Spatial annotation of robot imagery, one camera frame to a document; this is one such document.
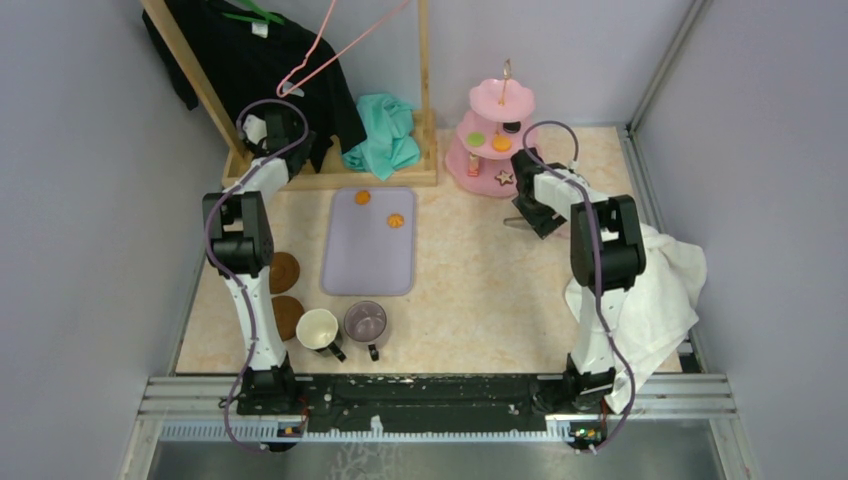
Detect brown saucer far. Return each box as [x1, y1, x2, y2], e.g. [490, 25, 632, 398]
[269, 252, 300, 295]

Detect green clothes hanger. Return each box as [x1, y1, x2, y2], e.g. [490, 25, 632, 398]
[221, 0, 285, 25]

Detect brown saucer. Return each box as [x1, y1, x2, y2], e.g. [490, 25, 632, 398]
[269, 252, 300, 295]
[272, 295, 305, 341]

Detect pink clothes hanger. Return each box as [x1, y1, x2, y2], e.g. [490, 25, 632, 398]
[274, 0, 412, 99]

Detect pink three-tier cake stand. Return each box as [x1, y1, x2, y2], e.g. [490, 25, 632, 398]
[445, 59, 536, 198]

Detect star-shaped iced cookie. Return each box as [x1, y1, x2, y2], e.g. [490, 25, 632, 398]
[495, 170, 515, 187]

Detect red striped cake piece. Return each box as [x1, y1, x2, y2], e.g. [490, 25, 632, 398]
[467, 152, 480, 177]

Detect small orange round cookie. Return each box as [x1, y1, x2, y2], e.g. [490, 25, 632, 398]
[354, 190, 372, 205]

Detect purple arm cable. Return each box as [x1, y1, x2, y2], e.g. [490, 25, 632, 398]
[202, 99, 311, 458]
[521, 120, 639, 455]

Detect orange waffle round cookie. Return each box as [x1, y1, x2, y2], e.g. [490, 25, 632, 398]
[491, 135, 512, 152]

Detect white towel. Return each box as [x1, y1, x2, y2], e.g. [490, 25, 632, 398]
[564, 224, 707, 413]

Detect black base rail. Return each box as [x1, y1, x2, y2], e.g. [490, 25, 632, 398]
[235, 370, 607, 435]

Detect green round cookie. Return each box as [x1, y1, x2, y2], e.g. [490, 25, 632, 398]
[465, 131, 486, 148]

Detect black t-shirt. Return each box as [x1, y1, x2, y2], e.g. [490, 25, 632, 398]
[166, 1, 366, 170]

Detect wooden clothes rack frame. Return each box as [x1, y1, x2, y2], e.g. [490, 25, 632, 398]
[141, 0, 438, 190]

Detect black sandwich cookie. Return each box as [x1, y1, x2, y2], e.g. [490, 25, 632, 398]
[502, 122, 522, 135]

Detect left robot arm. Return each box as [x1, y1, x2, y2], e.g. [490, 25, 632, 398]
[202, 99, 314, 416]

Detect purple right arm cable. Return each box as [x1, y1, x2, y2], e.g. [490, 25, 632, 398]
[521, 120, 639, 455]

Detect teal cloth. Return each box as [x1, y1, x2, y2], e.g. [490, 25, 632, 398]
[342, 93, 421, 181]

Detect pink food tongs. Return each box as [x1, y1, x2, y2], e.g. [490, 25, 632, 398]
[503, 217, 532, 230]

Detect lavender serving tray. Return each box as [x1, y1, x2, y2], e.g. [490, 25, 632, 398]
[320, 187, 417, 297]

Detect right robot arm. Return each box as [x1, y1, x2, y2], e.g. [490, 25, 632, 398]
[511, 148, 647, 412]

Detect orange swirl cookie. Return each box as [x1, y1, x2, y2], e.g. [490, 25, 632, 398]
[386, 213, 405, 229]

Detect purple mug black handle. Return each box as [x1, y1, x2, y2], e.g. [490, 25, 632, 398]
[343, 300, 390, 362]

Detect brown saucer near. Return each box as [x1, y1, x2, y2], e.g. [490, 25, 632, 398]
[272, 295, 305, 341]

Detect cream mug black handle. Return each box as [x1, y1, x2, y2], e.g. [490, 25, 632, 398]
[295, 309, 347, 363]

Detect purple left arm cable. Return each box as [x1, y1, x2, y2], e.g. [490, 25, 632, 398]
[202, 99, 311, 458]

